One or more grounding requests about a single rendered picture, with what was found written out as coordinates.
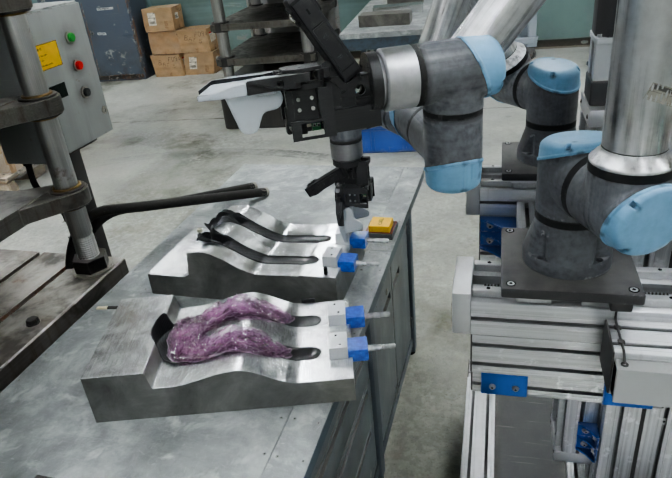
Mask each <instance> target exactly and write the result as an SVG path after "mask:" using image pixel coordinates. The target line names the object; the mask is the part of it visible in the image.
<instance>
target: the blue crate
mask: <svg viewBox="0 0 672 478"><path fill-rule="evenodd" d="M361 132H362V146H363V153H383V152H413V151H416V150H415V149H414V148H413V147H412V146H411V145H410V144H409V143H408V142H407V141H406V140H404V139H403V138H401V137H400V136H399V135H397V134H395V133H393V132H391V131H389V130H387V129H385V128H383V127H381V126H379V127H374V128H370V129H366V130H362V131H361Z"/></svg>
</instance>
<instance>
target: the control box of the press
mask: <svg viewBox="0 0 672 478"><path fill-rule="evenodd" d="M25 15H26V18H27V21H28V24H29V27H30V31H31V34H32V37H33V40H34V43H35V47H36V50H37V53H38V56H39V59H40V63H41V66H42V69H43V72H44V75H45V78H46V82H47V85H48V88H49V89H50V90H54V91H57V92H58V93H60V95H61V99H62V102H63V105H64V108H65V109H64V111H63V113H62V114H61V115H59V116H58V120H59V123H60V126H61V130H62V133H63V136H64V139H65V142H66V146H67V149H68V152H69V155H70V158H71V161H72V165H73V168H74V171H75V174H76V177H77V180H81V181H84V182H86V183H87V184H88V187H89V190H90V193H91V197H92V200H91V201H90V202H89V204H88V205H86V209H87V212H88V211H90V210H92V209H94V208H96V207H97V205H96V202H95V199H94V195H93V192H92V189H91V186H90V182H89V179H88V176H87V172H86V169H85V166H84V162H83V159H82V156H81V153H80V149H82V148H84V147H85V146H87V145H89V144H93V142H94V141H96V140H97V138H98V137H100V136H102V135H103V134H105V133H107V132H109V131H111V130H112V129H113V127H112V123H111V119H110V116H109V112H108V108H107V105H106V101H105V97H104V94H103V90H102V86H101V83H100V79H99V75H98V72H97V68H96V64H95V61H94V57H93V53H92V50H91V46H90V42H89V39H88V35H87V31H86V28H85V24H84V20H83V17H82V13H81V9H80V6H79V2H76V1H75V0H71V1H58V2H44V3H34V4H33V7H31V10H29V11H28V12H27V13H25ZM22 94H23V92H22V89H21V86H20V83H19V80H18V77H17V74H16V71H15V68H14V65H13V62H12V59H11V56H10V53H9V50H8V47H7V44H6V41H5V38H4V35H3V32H2V29H1V26H0V98H7V97H15V96H21V95H22ZM0 144H1V146H2V149H3V152H4V155H5V157H6V160H7V163H8V164H23V166H25V167H26V170H27V174H28V177H29V180H30V183H31V185H32V187H33V188H37V187H40V186H39V184H38V182H37V180H36V177H35V174H34V170H33V167H32V164H46V161H45V158H44V155H43V152H42V149H41V146H40V143H39V140H38V137H37V134H36V131H35V128H34V125H33V122H26V123H22V124H18V125H14V126H10V127H6V128H2V129H0ZM94 236H95V240H96V242H97V246H98V248H105V249H106V252H107V255H108V257H112V255H111V251H110V248H109V245H108V241H107V238H106V235H105V232H104V228H103V225H102V226H101V227H100V228H99V229H98V231H97V232H96V234H95V235H94Z"/></svg>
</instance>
